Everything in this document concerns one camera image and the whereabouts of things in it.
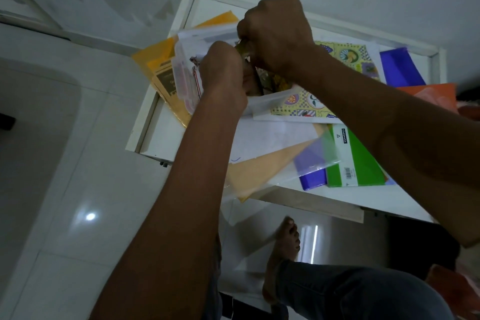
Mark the green paper packet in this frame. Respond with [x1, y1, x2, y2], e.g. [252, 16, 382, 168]
[325, 123, 387, 188]

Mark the person's left forearm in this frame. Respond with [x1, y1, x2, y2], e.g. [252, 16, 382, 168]
[89, 96, 249, 320]

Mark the person's right hand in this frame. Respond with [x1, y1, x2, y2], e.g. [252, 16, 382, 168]
[237, 0, 316, 77]

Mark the yellow envelope with dark print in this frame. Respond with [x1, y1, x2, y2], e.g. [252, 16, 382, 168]
[151, 59, 193, 129]

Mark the colourful patterned paper sheet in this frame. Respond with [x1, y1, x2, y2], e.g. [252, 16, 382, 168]
[253, 41, 387, 125]

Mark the tan paper sheet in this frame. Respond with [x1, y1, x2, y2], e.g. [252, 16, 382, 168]
[225, 123, 328, 204]

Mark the person's left hand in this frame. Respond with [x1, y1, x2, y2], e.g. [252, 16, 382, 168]
[199, 41, 263, 114]

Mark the person's leg in jeans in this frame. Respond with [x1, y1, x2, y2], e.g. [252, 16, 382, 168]
[275, 260, 455, 320]

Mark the orange paper sheet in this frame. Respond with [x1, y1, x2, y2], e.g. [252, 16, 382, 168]
[395, 83, 459, 114]

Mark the person's bare foot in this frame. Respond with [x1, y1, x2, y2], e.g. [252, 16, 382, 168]
[262, 216, 301, 305]

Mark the yellow paper sheet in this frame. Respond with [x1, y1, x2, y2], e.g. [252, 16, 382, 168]
[131, 11, 241, 80]

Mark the small golden brown packet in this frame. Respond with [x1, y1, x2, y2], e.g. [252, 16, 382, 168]
[234, 39, 293, 96]

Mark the clear plastic zip bag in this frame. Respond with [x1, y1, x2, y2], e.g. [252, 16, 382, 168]
[172, 29, 314, 119]

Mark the white paper sheet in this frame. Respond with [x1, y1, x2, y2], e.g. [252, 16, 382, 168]
[229, 115, 320, 165]

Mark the blue paper sheet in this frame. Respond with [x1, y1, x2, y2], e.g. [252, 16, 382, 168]
[379, 47, 427, 88]

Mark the purple paper packet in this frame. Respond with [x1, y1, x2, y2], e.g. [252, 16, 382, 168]
[293, 136, 329, 192]

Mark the person's right forearm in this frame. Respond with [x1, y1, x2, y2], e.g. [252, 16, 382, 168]
[290, 44, 480, 249]

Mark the white table with raised rim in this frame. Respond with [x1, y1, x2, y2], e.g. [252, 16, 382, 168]
[125, 0, 448, 224]

